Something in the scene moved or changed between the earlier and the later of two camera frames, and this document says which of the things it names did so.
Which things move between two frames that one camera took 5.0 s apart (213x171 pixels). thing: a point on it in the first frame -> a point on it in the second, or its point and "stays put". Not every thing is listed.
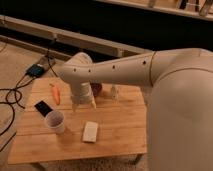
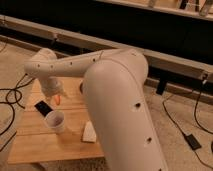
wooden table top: (46, 126) stays put
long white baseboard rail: (65, 39) stays put
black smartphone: (43, 108) stays put
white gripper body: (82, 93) -> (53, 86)
